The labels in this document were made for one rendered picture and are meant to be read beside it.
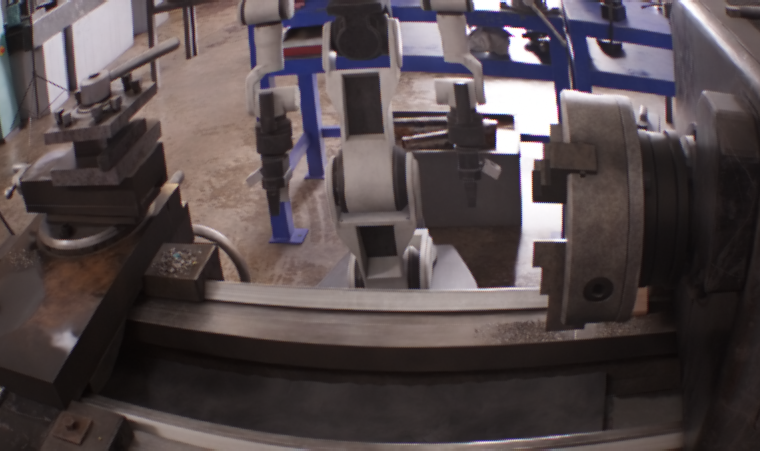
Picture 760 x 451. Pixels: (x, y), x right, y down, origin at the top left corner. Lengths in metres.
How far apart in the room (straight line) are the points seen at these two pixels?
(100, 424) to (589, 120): 0.69
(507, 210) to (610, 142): 2.24
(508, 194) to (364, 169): 1.09
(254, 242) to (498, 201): 0.84
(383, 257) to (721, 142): 1.69
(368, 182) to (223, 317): 0.81
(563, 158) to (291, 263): 2.25
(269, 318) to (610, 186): 0.61
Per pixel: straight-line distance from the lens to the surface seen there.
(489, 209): 2.99
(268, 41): 1.99
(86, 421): 1.00
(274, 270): 2.91
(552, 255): 0.87
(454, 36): 1.94
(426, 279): 2.24
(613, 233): 0.75
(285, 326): 1.18
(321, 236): 3.06
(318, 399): 1.21
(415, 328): 1.14
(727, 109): 0.63
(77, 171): 1.24
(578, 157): 0.75
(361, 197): 1.96
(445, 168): 2.94
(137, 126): 1.25
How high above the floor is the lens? 1.51
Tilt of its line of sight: 29 degrees down
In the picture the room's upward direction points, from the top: 7 degrees counter-clockwise
